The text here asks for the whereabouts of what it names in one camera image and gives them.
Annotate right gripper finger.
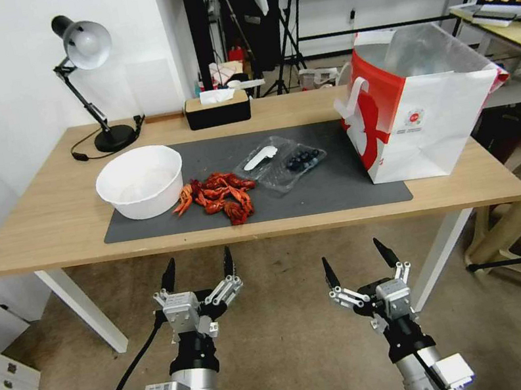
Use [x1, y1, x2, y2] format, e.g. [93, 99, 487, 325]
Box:
[373, 232, 415, 288]
[321, 252, 368, 314]

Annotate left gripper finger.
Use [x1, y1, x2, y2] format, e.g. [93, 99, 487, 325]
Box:
[196, 244, 247, 311]
[146, 257, 184, 314]

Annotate clear plastic takeout container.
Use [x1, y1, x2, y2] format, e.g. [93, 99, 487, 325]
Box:
[229, 126, 333, 205]

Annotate red white takeout bag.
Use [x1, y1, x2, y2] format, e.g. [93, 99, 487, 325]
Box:
[322, 9, 521, 192]

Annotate black tissue box wooden lid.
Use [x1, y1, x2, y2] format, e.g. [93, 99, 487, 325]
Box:
[182, 89, 254, 133]

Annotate red cooked crayfish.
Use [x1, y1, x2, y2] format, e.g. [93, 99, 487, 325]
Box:
[202, 191, 258, 232]
[190, 165, 259, 206]
[168, 181, 200, 219]

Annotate grey desk mat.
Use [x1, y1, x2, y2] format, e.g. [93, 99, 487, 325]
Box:
[90, 106, 415, 253]

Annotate white round bowl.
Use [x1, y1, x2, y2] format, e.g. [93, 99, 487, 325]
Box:
[90, 140, 192, 227]

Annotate white plastic spoon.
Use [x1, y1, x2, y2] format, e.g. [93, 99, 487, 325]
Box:
[240, 144, 282, 173]

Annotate wooden table white legs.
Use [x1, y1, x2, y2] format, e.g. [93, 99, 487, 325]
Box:
[0, 53, 521, 382]

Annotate white tissue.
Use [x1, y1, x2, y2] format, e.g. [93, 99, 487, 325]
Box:
[198, 85, 238, 108]

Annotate black tripod stand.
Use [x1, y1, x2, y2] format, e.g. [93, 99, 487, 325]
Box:
[248, 2, 321, 99]

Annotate pale side desk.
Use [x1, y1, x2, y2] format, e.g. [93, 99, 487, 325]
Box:
[447, 0, 521, 114]

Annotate black desk lamp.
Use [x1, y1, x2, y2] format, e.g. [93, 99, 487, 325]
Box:
[44, 5, 141, 160]

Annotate stack of books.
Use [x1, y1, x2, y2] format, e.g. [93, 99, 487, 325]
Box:
[457, 0, 521, 34]

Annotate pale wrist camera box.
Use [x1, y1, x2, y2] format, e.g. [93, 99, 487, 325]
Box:
[159, 289, 206, 340]
[373, 277, 417, 321]

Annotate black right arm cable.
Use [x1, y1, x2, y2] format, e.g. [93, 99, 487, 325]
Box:
[413, 345, 456, 390]

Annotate black lamp power cable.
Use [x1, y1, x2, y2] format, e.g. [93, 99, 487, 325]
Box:
[66, 114, 152, 164]

